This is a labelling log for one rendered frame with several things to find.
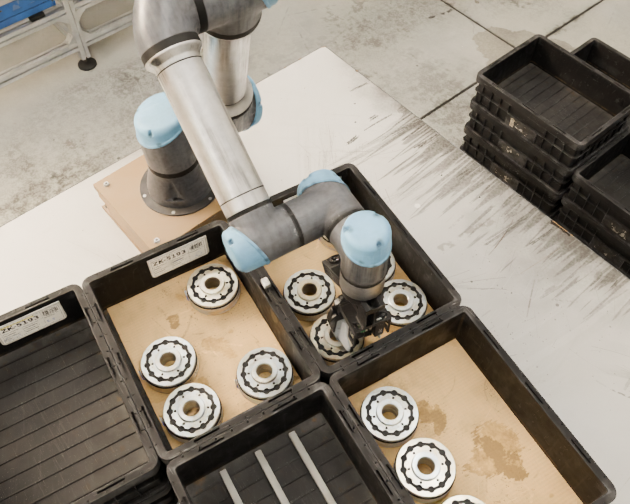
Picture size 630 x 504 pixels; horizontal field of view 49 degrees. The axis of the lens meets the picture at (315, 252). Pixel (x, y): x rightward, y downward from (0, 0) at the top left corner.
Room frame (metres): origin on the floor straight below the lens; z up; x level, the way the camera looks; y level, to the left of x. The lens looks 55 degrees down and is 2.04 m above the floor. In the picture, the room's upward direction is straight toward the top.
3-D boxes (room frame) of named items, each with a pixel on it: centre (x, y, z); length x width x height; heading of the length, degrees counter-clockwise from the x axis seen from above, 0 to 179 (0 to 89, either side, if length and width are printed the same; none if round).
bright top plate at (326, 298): (0.72, 0.01, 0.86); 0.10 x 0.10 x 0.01
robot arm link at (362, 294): (0.62, -0.08, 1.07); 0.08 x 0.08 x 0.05
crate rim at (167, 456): (0.60, 0.21, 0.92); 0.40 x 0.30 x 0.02; 30
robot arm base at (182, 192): (1.05, 0.31, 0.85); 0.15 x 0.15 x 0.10
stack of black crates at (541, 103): (1.59, -0.73, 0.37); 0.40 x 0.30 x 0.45; 40
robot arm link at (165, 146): (1.05, 0.31, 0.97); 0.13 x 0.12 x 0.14; 120
